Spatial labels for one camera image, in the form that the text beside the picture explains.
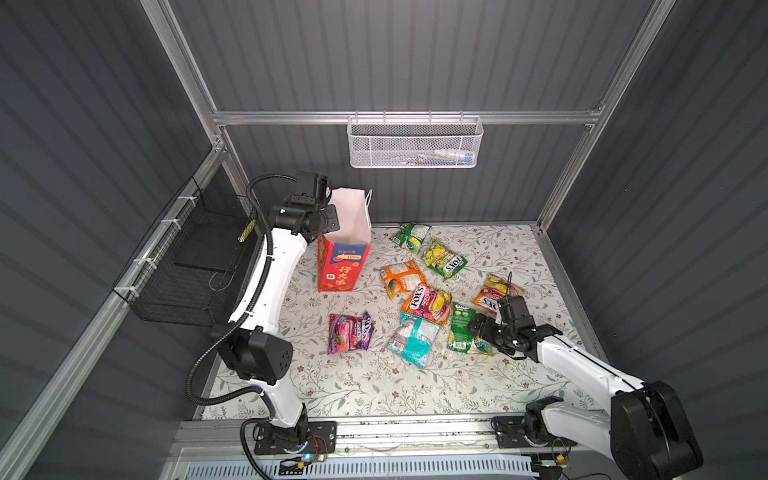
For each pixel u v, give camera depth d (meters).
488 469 0.70
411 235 1.12
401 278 1.01
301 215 0.52
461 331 0.90
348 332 0.88
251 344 0.43
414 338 0.87
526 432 0.72
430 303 0.94
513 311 0.68
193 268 0.74
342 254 0.78
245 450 0.68
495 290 0.99
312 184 0.58
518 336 0.66
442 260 1.05
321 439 0.72
